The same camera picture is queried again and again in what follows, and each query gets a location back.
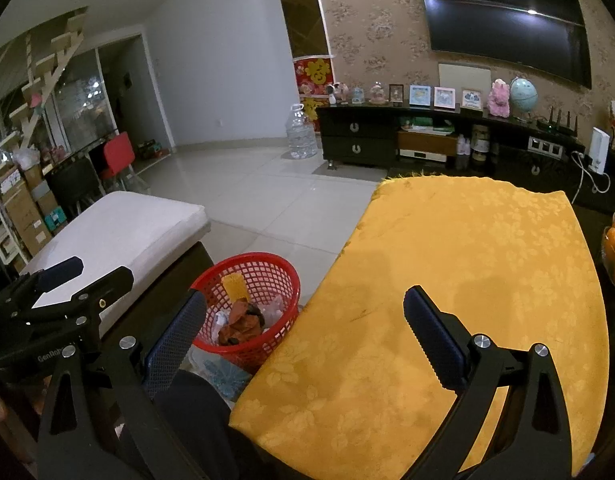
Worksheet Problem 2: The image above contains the teal box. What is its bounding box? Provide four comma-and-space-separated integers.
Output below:
42, 210, 68, 234

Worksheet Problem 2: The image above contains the clear plastic wrapper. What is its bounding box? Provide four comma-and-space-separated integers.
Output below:
262, 297, 289, 329

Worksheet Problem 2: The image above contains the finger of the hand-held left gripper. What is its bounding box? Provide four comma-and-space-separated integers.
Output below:
0, 256, 84, 311
17, 266, 134, 346

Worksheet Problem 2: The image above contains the white plastic bag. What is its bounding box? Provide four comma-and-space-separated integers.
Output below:
12, 146, 41, 169

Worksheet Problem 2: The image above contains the green package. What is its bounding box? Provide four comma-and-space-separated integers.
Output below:
400, 116, 453, 134

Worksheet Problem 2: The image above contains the beige board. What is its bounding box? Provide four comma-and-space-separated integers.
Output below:
438, 63, 491, 96

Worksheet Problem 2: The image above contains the black tv cabinet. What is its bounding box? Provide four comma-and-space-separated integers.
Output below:
317, 102, 615, 211

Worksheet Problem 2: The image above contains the red plastic basket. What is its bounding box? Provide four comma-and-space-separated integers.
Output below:
190, 253, 301, 376

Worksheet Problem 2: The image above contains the glass sliding door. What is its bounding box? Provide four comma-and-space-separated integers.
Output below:
52, 50, 109, 142

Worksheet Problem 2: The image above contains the wooden ladder shelf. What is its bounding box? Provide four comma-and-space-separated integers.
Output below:
0, 7, 89, 161

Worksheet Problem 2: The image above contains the large clear water bottle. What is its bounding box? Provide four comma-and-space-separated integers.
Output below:
286, 103, 319, 159

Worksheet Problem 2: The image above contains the black router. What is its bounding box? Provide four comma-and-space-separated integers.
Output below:
536, 105, 583, 137

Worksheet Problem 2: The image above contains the wall television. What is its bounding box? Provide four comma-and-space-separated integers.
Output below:
414, 0, 592, 89

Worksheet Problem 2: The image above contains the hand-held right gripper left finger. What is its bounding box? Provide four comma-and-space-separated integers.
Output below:
37, 290, 208, 480

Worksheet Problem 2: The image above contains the red chair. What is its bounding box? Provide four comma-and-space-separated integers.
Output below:
100, 131, 137, 193

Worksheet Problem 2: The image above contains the silver media player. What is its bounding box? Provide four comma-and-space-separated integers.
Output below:
398, 149, 448, 164

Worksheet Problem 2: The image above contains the brown wrapper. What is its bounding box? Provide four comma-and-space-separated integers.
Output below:
220, 300, 266, 347

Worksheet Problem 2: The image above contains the person's leg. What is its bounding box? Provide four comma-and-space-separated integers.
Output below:
154, 374, 290, 480

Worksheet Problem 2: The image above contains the white cable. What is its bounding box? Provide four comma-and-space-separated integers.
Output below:
570, 152, 611, 194

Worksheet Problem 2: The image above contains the stack of cardboard boxes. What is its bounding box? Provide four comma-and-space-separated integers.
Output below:
0, 165, 68, 266

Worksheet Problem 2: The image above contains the pink plush toy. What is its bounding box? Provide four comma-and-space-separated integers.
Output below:
489, 79, 511, 117

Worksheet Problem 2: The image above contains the brown drawer box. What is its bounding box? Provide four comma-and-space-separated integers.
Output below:
397, 130, 455, 153

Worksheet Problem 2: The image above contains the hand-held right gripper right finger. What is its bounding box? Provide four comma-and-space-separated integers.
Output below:
403, 285, 573, 480

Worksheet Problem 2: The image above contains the white cushioned bench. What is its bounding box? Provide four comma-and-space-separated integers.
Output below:
20, 191, 211, 341

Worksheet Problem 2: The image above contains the colourful toy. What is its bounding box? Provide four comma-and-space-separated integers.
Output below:
137, 140, 166, 161

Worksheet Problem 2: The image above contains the yellow tablecloth table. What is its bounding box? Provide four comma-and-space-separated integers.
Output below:
227, 175, 611, 480

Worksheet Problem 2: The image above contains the dark chair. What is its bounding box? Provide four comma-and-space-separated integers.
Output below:
52, 157, 106, 216

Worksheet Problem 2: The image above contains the white box device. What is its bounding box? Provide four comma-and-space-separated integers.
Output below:
590, 127, 611, 176

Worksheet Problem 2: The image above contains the white socket panel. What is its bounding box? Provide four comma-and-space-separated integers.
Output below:
527, 137, 563, 155

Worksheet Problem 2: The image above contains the light blue globe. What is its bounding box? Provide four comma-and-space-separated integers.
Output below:
510, 76, 539, 122

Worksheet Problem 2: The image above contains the red festive wall poster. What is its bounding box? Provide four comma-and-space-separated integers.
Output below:
293, 57, 335, 121

